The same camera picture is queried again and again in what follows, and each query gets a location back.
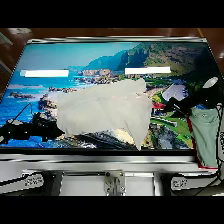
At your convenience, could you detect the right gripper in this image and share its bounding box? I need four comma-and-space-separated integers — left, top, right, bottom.
165, 96, 192, 116

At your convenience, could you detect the pale green garment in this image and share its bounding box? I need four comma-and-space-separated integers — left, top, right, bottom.
189, 105, 222, 168

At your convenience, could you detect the black cable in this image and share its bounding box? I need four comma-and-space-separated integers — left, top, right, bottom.
4, 102, 36, 128

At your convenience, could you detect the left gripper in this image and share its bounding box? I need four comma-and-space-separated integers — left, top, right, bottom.
42, 117, 66, 140

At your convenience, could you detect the white garment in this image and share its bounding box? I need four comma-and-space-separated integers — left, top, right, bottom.
55, 77, 154, 152

